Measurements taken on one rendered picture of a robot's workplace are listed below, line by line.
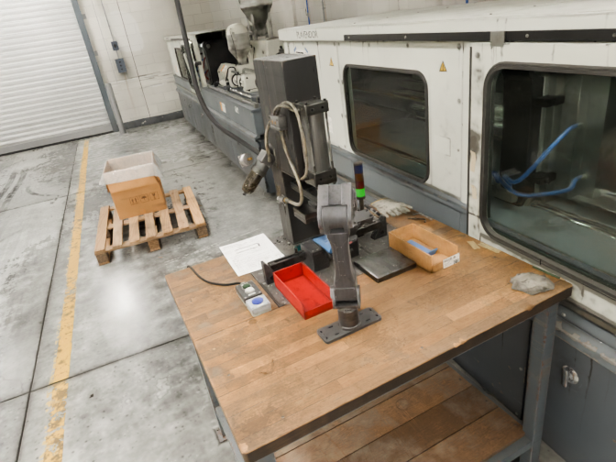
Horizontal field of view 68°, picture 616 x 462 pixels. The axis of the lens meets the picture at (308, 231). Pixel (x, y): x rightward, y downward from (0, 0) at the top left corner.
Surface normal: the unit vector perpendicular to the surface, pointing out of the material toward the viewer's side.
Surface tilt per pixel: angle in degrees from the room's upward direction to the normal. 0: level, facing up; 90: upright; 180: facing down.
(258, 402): 0
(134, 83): 90
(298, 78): 90
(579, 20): 90
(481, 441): 0
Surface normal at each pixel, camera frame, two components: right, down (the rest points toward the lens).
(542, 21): -0.91, 0.29
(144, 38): 0.39, 0.35
